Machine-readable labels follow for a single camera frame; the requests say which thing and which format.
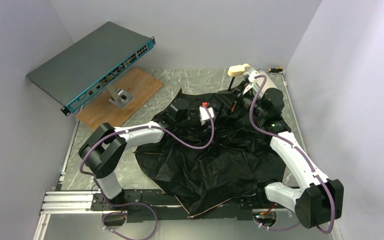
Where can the beige umbrella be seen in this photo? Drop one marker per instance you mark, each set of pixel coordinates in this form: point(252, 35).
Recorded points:
point(233, 161)

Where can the grey blue network switch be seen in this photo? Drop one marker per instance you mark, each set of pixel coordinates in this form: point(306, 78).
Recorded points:
point(80, 71)

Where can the mint green umbrella case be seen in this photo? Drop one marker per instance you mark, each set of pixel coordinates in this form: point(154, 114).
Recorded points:
point(271, 79)

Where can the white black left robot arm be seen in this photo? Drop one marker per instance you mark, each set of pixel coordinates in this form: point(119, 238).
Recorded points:
point(101, 153)

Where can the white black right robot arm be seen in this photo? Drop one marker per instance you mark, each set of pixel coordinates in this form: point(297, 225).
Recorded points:
point(318, 200)

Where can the wooden board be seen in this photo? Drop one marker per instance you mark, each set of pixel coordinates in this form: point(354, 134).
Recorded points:
point(139, 83)

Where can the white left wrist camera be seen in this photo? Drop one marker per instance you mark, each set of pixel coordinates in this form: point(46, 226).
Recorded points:
point(206, 113)

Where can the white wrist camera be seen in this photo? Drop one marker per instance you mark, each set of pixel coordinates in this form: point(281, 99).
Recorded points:
point(206, 113)
point(256, 79)

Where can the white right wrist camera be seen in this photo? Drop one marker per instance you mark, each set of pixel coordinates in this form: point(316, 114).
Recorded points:
point(256, 79)

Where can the metal switch stand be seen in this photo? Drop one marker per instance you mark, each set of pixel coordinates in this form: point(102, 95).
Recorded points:
point(119, 97)

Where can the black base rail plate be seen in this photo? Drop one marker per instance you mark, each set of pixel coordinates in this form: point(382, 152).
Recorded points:
point(168, 207)

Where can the aluminium frame rails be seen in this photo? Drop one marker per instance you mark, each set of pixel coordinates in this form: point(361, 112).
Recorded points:
point(69, 216)

